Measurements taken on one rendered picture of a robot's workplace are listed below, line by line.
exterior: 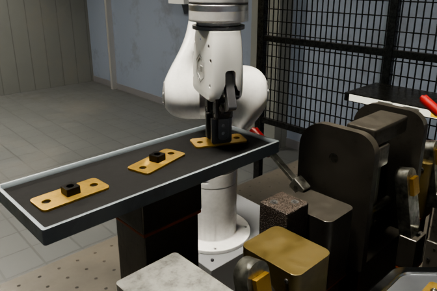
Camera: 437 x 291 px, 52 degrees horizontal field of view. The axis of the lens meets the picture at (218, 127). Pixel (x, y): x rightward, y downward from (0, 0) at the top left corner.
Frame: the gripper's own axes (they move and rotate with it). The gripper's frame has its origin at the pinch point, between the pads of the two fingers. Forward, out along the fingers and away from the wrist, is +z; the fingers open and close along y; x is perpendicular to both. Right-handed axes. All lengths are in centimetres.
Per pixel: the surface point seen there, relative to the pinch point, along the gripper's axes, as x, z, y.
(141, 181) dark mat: -13.8, 2.3, 10.3
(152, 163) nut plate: -11.5, 2.1, 5.8
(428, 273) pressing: 24.6, 18.2, 20.5
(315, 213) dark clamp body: 10.5, 10.4, 12.2
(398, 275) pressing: 20.2, 18.1, 19.7
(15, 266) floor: -57, 119, -155
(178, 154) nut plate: -7.4, 2.1, 4.0
